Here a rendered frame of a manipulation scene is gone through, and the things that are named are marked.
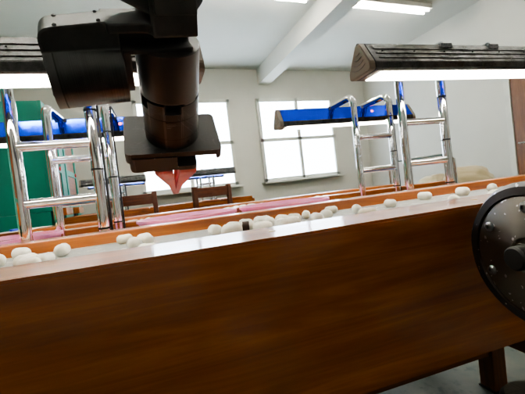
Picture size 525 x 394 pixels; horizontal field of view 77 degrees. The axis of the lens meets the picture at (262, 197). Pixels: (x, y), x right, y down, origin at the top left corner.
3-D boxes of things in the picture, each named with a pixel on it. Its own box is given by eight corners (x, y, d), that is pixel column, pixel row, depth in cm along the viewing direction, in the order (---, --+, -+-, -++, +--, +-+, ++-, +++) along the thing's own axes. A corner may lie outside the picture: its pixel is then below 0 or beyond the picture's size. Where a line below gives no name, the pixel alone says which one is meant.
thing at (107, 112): (131, 252, 96) (112, 98, 95) (52, 265, 90) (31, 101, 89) (136, 245, 114) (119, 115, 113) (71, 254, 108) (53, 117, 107)
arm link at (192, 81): (208, 44, 28) (188, 14, 31) (123, 48, 26) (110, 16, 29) (205, 111, 34) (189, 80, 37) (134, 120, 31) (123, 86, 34)
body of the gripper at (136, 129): (125, 129, 39) (114, 71, 34) (211, 125, 42) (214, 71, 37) (126, 168, 35) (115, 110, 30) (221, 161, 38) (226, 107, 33)
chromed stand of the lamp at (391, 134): (408, 209, 124) (394, 90, 123) (362, 216, 118) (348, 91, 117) (376, 209, 142) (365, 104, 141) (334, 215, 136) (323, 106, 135)
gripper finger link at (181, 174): (136, 174, 45) (126, 119, 38) (189, 170, 48) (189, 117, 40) (139, 214, 41) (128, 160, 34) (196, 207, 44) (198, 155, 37)
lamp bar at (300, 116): (416, 118, 142) (414, 101, 142) (280, 126, 124) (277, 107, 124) (403, 122, 149) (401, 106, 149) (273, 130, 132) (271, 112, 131)
